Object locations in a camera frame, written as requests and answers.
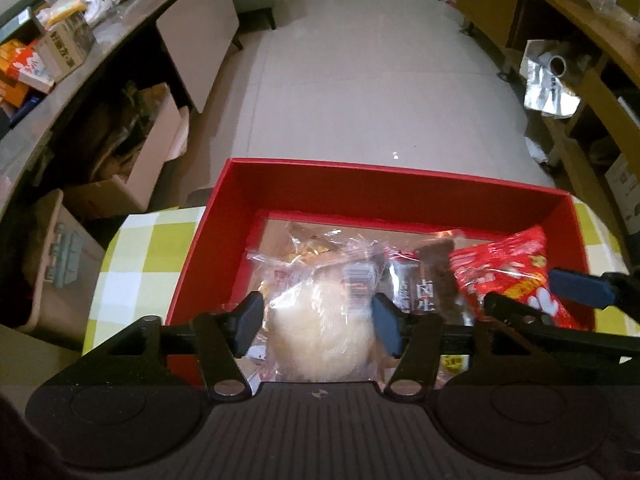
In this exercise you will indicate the wooden shelf unit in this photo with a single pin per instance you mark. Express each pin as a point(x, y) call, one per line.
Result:
point(575, 10)

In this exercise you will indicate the red cardboard box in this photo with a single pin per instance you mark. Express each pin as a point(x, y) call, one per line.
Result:
point(350, 190)

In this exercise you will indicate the silver foil bag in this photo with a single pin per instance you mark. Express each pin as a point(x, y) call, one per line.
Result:
point(550, 80)

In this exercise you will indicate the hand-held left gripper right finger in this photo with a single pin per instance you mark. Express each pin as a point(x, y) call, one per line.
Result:
point(387, 325)

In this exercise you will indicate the open cardboard box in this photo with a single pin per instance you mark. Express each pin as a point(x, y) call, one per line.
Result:
point(140, 160)

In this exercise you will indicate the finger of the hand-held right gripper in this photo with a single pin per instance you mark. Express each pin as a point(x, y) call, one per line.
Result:
point(575, 285)
point(550, 330)

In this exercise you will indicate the cardboard box with grey clip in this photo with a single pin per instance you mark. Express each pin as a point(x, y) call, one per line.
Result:
point(55, 280)

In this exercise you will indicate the white plastic bag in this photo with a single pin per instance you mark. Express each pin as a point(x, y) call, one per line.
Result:
point(82, 0)

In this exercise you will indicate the fried twist snack packet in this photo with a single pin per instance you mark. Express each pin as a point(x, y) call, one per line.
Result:
point(315, 247)

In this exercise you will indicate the orange box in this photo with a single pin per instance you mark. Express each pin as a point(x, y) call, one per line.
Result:
point(12, 75)

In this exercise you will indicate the dark jerky clear packet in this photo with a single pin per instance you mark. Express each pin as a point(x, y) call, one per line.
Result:
point(425, 285)

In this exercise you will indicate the grey cabinet panel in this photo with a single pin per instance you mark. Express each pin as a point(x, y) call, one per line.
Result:
point(200, 35)

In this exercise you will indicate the white printed carton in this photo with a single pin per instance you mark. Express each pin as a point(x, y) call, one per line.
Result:
point(65, 47)

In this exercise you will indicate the pale floss cake packet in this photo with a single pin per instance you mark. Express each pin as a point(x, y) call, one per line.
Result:
point(320, 330)

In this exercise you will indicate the red snack packet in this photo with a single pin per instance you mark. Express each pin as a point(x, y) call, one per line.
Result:
point(505, 270)

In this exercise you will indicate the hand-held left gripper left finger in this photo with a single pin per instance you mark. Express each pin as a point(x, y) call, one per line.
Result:
point(250, 322)

